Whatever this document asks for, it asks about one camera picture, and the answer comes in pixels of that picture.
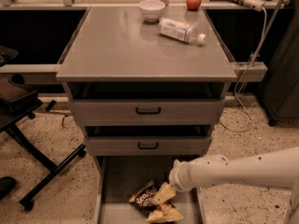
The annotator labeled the grey drawer cabinet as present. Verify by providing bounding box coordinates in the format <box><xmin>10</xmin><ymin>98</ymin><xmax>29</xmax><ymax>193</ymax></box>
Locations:
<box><xmin>55</xmin><ymin>5</ymin><xmax>238</xmax><ymax>224</ymax></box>

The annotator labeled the brown chip bag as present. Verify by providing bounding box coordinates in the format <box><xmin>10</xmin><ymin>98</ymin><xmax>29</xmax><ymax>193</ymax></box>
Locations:
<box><xmin>129</xmin><ymin>180</ymin><xmax>183</xmax><ymax>224</ymax></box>

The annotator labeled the white ceramic bowl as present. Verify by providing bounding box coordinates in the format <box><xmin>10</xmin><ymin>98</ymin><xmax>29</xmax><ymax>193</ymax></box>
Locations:
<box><xmin>138</xmin><ymin>0</ymin><xmax>165</xmax><ymax>21</ymax></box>

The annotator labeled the red apple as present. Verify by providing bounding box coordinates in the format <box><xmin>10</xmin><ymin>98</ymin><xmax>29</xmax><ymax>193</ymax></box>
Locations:
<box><xmin>186</xmin><ymin>0</ymin><xmax>202</xmax><ymax>10</ymax></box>

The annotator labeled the black office chair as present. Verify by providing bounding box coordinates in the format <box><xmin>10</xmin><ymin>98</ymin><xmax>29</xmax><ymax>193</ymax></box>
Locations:
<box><xmin>0</xmin><ymin>45</ymin><xmax>87</xmax><ymax>212</ymax></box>

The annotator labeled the white cable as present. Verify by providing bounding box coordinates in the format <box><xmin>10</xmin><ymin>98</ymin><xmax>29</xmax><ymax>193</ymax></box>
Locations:
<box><xmin>218</xmin><ymin>7</ymin><xmax>269</xmax><ymax>133</ymax></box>

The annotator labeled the grey top drawer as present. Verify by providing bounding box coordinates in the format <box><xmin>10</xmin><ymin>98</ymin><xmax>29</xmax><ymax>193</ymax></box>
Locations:
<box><xmin>65</xmin><ymin>81</ymin><xmax>224</xmax><ymax>126</ymax></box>

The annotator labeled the clear plastic bottle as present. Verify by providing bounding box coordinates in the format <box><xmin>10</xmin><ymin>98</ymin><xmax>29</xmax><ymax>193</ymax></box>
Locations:
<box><xmin>158</xmin><ymin>18</ymin><xmax>206</xmax><ymax>46</ymax></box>

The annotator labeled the grey drawer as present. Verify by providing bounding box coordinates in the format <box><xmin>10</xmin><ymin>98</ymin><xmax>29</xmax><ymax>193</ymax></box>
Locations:
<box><xmin>84</xmin><ymin>125</ymin><xmax>211</xmax><ymax>156</ymax></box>
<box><xmin>65</xmin><ymin>81</ymin><xmax>224</xmax><ymax>126</ymax></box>
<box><xmin>93</xmin><ymin>156</ymin><xmax>206</xmax><ymax>224</ymax></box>

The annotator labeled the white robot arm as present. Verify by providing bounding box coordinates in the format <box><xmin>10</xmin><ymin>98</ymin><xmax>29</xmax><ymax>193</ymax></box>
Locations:
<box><xmin>153</xmin><ymin>147</ymin><xmax>299</xmax><ymax>224</ymax></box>

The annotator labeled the dark cabinet at right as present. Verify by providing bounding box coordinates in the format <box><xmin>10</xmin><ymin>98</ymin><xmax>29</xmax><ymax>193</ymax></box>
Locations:
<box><xmin>260</xmin><ymin>0</ymin><xmax>299</xmax><ymax>126</ymax></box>

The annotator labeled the grey bottom drawer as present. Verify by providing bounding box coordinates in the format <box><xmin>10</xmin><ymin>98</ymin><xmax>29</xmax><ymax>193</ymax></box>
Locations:
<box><xmin>93</xmin><ymin>156</ymin><xmax>206</xmax><ymax>224</ymax></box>

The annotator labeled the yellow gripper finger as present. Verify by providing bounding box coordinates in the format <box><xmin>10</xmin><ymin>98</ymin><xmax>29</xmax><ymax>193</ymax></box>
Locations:
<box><xmin>151</xmin><ymin>182</ymin><xmax>176</xmax><ymax>205</ymax></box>

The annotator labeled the grey middle drawer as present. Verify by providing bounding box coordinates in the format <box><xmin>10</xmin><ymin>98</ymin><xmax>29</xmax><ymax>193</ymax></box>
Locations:
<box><xmin>84</xmin><ymin>125</ymin><xmax>211</xmax><ymax>156</ymax></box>

